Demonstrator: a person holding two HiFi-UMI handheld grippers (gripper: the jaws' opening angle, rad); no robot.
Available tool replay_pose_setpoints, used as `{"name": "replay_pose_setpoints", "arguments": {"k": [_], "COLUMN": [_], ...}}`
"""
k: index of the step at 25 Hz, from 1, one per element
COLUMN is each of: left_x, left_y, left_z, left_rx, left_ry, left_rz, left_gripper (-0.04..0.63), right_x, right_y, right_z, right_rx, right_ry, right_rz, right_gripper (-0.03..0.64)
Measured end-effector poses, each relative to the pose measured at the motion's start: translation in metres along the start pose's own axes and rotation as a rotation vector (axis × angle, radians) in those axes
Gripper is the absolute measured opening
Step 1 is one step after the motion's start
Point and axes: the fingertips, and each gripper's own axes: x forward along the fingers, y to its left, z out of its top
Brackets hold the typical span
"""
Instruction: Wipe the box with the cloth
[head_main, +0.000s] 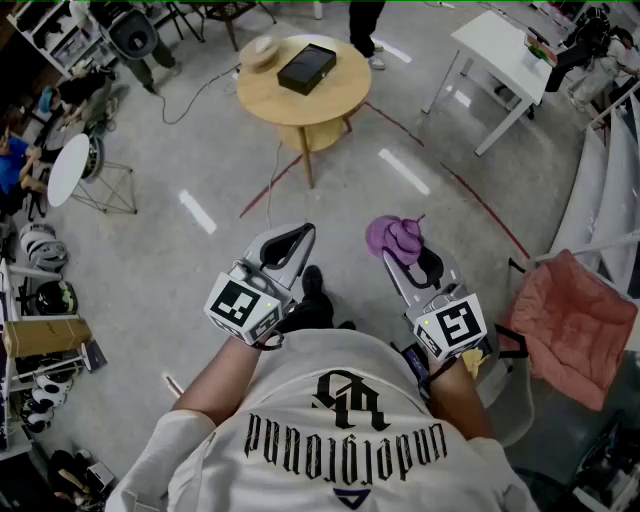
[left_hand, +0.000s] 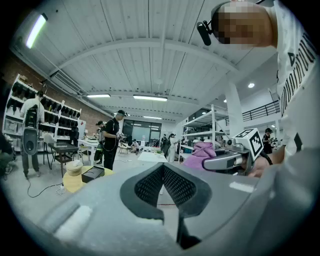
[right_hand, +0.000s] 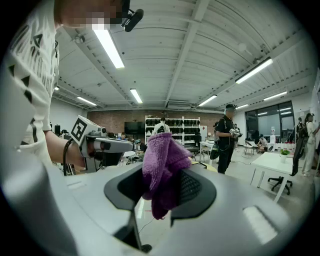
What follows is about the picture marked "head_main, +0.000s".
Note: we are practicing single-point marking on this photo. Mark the grey plastic chair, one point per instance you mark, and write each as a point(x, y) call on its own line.
point(510, 400)

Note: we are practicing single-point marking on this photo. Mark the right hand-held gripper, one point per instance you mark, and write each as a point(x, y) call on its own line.
point(455, 325)

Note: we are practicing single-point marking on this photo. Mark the white metal rack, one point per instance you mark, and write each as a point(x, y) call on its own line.
point(600, 200)

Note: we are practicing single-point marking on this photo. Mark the pink cushioned chair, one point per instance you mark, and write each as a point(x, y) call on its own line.
point(570, 325)

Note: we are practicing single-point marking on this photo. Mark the small green potted plant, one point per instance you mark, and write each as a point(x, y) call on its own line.
point(535, 50)

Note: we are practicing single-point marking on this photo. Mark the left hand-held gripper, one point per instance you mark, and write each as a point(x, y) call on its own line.
point(235, 307)

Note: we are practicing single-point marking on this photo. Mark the grey backpack shell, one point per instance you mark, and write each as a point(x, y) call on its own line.
point(132, 32)

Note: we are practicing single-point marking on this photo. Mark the round wooden table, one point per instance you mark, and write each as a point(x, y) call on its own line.
point(330, 100)

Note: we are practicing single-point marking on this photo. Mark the white shelf with black helmets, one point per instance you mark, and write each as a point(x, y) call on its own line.
point(45, 35)

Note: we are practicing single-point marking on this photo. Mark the person's white printed t-shirt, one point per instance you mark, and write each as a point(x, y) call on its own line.
point(320, 460)

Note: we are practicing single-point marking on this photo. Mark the person's black shoe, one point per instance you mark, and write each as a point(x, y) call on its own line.
point(312, 280)

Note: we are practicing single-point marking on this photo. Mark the black helmet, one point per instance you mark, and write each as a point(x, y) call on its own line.
point(55, 297)

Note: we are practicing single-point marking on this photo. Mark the round wooden tissue holder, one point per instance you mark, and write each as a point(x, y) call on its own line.
point(255, 62)

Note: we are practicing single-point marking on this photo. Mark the white headset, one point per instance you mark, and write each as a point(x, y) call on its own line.
point(42, 247)

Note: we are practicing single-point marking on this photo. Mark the white round side table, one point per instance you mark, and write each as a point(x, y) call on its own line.
point(67, 170)

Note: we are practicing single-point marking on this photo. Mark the white square table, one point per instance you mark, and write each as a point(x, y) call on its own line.
point(500, 55)

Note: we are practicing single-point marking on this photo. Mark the purple cloth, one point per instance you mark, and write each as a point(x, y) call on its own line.
point(395, 235)

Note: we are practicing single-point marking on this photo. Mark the person's black trousers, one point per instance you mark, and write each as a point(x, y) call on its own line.
point(312, 312)

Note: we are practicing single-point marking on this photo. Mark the black rectangular box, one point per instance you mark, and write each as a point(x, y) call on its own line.
point(306, 67)

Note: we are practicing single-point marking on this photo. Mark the long cardboard box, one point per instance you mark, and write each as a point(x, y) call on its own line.
point(45, 337)

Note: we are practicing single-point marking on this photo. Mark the white tissue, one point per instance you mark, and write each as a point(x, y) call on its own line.
point(263, 45)

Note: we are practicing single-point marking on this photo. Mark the dark wooden chair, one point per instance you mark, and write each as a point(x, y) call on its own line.
point(235, 12)

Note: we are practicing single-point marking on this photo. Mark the person's right forearm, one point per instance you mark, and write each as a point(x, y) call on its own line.
point(457, 405)

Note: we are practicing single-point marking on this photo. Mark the person's left forearm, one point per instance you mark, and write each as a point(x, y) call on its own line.
point(215, 380)

